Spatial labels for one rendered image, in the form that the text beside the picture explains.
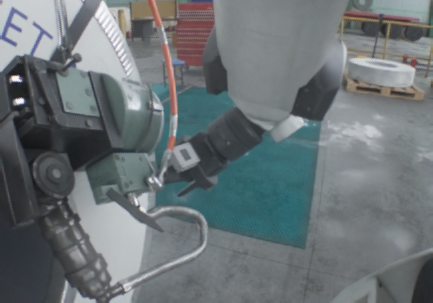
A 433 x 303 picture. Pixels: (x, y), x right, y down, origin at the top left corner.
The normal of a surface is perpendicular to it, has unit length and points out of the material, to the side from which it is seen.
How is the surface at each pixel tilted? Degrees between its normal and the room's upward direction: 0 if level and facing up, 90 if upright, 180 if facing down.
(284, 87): 131
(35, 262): 57
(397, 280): 90
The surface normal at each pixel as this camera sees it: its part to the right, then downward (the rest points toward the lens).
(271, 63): -0.16, 0.90
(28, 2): 0.93, 0.15
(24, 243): -0.33, -0.05
